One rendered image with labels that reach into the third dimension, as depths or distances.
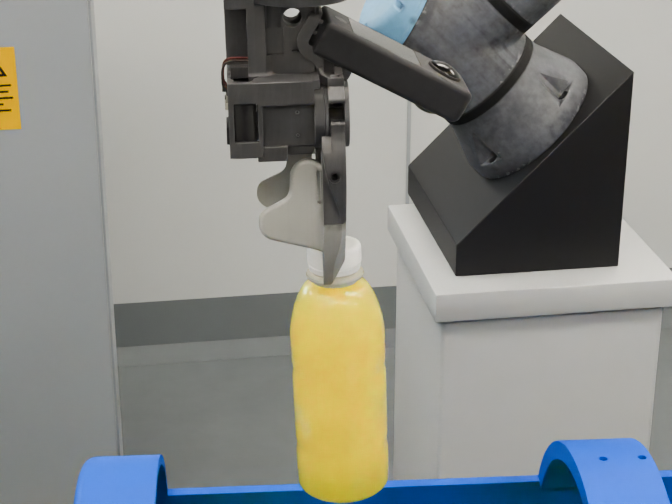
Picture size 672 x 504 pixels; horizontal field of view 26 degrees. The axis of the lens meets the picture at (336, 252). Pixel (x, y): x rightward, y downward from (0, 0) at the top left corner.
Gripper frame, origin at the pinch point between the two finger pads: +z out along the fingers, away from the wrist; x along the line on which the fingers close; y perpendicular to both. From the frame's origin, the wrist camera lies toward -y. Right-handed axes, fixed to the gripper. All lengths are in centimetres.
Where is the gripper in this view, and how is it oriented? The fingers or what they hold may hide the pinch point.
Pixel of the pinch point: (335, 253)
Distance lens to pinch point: 104.3
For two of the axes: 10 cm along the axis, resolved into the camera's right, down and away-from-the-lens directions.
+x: 0.7, 3.8, -9.2
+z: 0.2, 9.2, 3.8
